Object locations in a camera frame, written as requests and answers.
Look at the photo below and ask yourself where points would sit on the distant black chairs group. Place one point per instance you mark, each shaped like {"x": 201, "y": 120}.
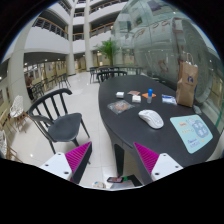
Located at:
{"x": 105, "y": 72}

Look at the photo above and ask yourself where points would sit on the small white box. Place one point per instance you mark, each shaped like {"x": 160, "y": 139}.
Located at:
{"x": 120, "y": 94}

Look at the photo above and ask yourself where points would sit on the brown paper bag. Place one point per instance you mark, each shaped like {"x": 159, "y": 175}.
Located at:
{"x": 186, "y": 85}

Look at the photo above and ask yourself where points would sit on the person in dark clothes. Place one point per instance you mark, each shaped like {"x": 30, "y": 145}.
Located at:
{"x": 29, "y": 85}

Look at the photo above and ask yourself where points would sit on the white computer mouse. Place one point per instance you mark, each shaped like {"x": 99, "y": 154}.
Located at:
{"x": 152, "y": 118}

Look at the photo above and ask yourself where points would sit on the dark phone on floor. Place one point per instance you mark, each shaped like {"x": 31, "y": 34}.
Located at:
{"x": 115, "y": 179}

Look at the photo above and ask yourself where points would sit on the brown flat card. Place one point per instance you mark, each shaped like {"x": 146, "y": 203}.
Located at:
{"x": 133, "y": 93}

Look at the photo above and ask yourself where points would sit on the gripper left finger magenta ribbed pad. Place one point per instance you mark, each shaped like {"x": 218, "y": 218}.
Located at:
{"x": 71, "y": 165}

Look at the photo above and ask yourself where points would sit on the orange coaster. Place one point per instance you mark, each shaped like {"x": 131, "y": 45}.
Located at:
{"x": 146, "y": 95}

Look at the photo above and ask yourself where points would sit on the green potted palm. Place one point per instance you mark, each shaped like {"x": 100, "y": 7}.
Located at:
{"x": 108, "y": 48}

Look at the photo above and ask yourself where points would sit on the blue white packet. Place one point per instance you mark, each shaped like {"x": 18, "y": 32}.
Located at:
{"x": 169, "y": 99}

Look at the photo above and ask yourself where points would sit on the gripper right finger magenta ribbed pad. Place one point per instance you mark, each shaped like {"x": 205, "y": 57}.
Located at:
{"x": 157, "y": 165}

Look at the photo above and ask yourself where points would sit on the small bottle, blue cap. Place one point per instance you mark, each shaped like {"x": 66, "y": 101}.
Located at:
{"x": 149, "y": 98}

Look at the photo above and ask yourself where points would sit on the white lattice chair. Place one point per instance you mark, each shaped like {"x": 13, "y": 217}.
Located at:
{"x": 17, "y": 112}

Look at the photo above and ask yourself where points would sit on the black oval table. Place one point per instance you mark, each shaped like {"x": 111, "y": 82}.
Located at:
{"x": 126, "y": 128}

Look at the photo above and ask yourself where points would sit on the clear plastic snack bag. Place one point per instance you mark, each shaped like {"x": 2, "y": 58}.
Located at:
{"x": 120, "y": 106}

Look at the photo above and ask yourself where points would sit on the light blue mouse pad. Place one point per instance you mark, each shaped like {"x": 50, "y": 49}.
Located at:
{"x": 193, "y": 131}

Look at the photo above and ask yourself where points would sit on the white square box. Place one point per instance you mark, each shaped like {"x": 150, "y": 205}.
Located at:
{"x": 136, "y": 99}

